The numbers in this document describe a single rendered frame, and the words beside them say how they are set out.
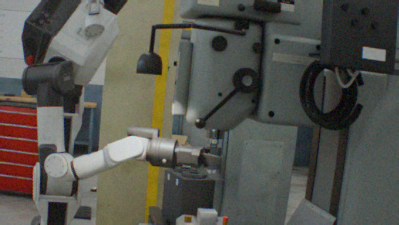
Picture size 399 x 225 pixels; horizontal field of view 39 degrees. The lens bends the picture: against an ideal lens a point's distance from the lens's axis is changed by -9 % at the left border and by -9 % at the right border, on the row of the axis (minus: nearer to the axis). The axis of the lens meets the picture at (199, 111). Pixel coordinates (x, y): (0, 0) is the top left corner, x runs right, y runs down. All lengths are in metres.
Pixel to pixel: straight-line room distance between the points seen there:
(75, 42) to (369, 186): 1.04
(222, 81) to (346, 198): 0.51
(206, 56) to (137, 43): 1.82
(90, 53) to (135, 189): 1.71
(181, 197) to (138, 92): 1.47
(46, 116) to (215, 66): 0.55
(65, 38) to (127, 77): 1.55
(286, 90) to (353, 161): 0.29
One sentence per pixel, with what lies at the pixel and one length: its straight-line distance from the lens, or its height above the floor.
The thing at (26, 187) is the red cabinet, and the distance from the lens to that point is 6.41.
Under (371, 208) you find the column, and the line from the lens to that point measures 1.79.
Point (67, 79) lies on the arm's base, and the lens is 1.90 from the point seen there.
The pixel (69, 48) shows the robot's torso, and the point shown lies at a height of 1.51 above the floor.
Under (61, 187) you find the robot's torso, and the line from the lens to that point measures 2.31.
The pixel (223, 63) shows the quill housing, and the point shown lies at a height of 1.50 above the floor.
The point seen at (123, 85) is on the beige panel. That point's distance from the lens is 3.48.
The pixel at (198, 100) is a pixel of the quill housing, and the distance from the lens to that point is 1.69.
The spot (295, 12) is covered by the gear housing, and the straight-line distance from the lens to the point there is 1.73.
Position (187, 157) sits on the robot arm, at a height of 1.22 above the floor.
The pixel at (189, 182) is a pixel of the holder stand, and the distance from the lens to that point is 2.09.
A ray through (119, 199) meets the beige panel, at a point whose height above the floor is 0.70.
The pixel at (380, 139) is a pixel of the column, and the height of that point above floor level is 1.32.
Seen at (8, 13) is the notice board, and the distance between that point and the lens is 10.96.
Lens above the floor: 1.45
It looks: 3 degrees down
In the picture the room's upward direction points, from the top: 5 degrees clockwise
